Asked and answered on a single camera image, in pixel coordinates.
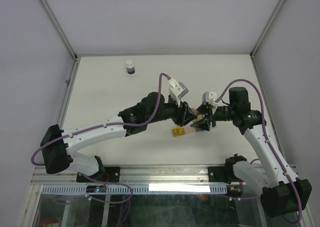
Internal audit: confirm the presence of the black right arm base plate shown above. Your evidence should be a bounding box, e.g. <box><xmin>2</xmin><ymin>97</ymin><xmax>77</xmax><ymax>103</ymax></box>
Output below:
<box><xmin>207</xmin><ymin>166</ymin><xmax>232</xmax><ymax>184</ymax></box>

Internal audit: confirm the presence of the aluminium mounting rail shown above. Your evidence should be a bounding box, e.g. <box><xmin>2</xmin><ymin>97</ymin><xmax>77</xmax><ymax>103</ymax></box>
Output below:
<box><xmin>31</xmin><ymin>164</ymin><xmax>225</xmax><ymax>186</ymax></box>

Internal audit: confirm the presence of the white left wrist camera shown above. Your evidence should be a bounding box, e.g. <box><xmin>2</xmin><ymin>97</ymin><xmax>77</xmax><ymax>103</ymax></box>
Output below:
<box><xmin>168</xmin><ymin>77</ymin><xmax>189</xmax><ymax>107</ymax></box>

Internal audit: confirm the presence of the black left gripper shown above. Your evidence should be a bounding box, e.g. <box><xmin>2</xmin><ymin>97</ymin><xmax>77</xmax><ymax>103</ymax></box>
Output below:
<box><xmin>146</xmin><ymin>96</ymin><xmax>197</xmax><ymax>127</ymax></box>

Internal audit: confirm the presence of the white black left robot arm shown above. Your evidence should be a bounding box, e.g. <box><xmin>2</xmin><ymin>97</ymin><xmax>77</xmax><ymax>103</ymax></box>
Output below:
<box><xmin>40</xmin><ymin>92</ymin><xmax>197</xmax><ymax>182</ymax></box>

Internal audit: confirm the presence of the clear glass pill bottle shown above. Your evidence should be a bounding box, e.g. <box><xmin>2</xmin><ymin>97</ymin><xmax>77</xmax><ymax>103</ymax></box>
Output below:
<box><xmin>192</xmin><ymin>111</ymin><xmax>204</xmax><ymax>123</ymax></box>

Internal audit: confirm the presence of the aluminium cage frame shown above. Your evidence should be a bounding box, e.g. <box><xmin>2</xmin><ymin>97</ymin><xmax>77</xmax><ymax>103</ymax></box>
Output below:
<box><xmin>14</xmin><ymin>0</ymin><xmax>320</xmax><ymax>227</ymax></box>

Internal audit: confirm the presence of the white slotted cable duct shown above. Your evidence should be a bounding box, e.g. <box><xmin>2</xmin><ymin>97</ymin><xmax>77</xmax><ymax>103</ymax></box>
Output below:
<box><xmin>42</xmin><ymin>183</ymin><xmax>227</xmax><ymax>195</ymax></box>

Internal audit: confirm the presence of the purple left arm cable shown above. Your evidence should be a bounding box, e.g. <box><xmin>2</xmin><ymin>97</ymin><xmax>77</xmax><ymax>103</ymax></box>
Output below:
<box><xmin>30</xmin><ymin>72</ymin><xmax>173</xmax><ymax>227</ymax></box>

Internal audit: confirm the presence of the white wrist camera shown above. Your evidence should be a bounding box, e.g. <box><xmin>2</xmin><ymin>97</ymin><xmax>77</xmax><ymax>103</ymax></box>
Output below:
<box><xmin>202</xmin><ymin>91</ymin><xmax>218</xmax><ymax>108</ymax></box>
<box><xmin>168</xmin><ymin>77</ymin><xmax>189</xmax><ymax>107</ymax></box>

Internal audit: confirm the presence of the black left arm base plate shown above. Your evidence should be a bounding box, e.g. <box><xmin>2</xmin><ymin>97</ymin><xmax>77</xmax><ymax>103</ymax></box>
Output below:
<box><xmin>76</xmin><ymin>166</ymin><xmax>121</xmax><ymax>183</ymax></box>

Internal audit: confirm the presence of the white-capped dark pill bottle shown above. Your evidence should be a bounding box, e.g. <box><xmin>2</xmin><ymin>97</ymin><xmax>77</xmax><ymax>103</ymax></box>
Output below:
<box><xmin>125</xmin><ymin>59</ymin><xmax>135</xmax><ymax>75</ymax></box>

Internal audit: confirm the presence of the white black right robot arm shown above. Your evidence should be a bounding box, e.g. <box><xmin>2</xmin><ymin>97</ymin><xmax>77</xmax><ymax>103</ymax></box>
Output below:
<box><xmin>192</xmin><ymin>87</ymin><xmax>312</xmax><ymax>218</ymax></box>

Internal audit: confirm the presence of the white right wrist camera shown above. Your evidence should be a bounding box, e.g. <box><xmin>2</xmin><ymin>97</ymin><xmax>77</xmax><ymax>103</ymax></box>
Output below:
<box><xmin>202</xmin><ymin>91</ymin><xmax>218</xmax><ymax>108</ymax></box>

